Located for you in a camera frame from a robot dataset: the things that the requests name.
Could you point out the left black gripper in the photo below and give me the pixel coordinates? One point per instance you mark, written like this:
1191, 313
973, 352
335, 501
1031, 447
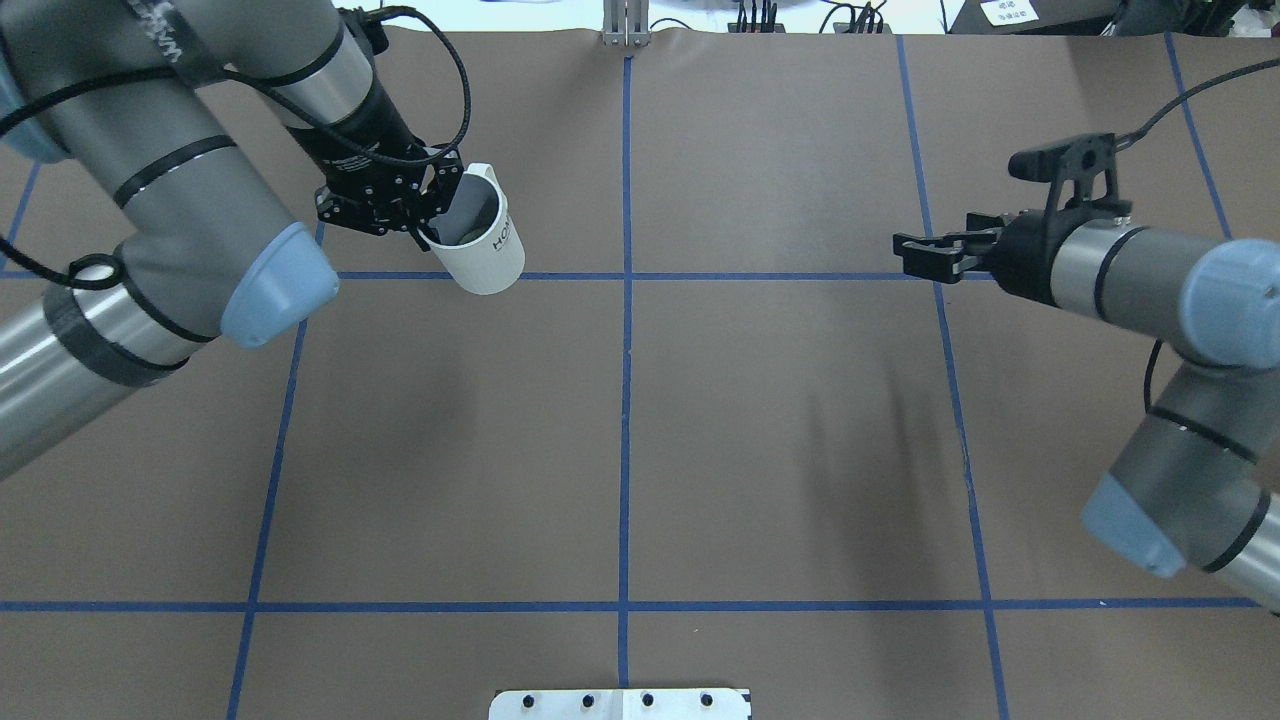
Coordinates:
362, 142

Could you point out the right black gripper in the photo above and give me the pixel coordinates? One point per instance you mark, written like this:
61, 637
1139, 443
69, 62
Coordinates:
1027, 256

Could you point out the white mug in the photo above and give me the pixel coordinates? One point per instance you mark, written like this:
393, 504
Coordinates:
476, 239

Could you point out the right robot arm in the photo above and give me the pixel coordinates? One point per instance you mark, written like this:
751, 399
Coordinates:
1183, 492

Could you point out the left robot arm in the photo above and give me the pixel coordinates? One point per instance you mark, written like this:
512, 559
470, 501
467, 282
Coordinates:
214, 252

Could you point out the black printer device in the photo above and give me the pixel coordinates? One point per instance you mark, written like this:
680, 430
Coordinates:
1095, 18

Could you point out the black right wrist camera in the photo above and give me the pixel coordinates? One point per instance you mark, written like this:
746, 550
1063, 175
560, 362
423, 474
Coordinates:
1081, 172

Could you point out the aluminium frame post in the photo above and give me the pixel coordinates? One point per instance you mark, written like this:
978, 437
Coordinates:
626, 23

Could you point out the white central pedestal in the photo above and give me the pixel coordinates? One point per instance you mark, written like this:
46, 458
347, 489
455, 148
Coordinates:
621, 703

